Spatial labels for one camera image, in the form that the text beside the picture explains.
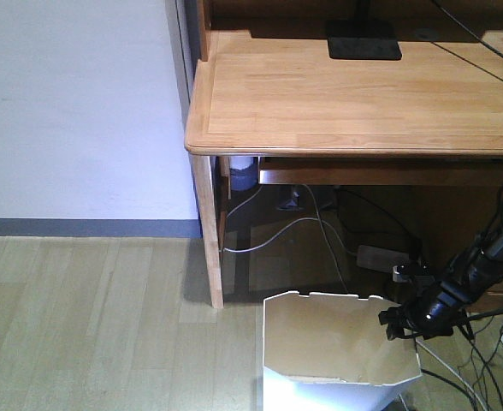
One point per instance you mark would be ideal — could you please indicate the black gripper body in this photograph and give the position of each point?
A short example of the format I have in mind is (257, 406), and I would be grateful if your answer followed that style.
(426, 316)

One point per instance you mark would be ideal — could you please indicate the white cardboard trash bin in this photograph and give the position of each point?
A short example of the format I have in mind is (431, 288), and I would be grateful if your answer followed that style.
(330, 352)

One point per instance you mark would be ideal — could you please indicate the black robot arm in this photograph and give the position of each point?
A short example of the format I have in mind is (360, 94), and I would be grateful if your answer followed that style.
(469, 274)

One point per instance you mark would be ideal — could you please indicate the grey power strip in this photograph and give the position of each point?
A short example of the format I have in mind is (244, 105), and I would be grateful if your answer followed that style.
(380, 259)

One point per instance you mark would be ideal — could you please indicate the light wooden desk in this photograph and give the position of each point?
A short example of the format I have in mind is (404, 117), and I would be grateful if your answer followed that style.
(265, 86)

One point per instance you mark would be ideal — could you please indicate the white pipe with grey base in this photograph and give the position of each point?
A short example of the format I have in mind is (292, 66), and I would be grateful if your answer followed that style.
(241, 172)

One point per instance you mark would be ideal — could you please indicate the black computer monitor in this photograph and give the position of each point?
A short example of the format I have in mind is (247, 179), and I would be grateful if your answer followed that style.
(361, 38)

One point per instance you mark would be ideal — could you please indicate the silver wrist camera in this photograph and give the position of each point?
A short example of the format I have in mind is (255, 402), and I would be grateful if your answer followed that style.
(412, 273)

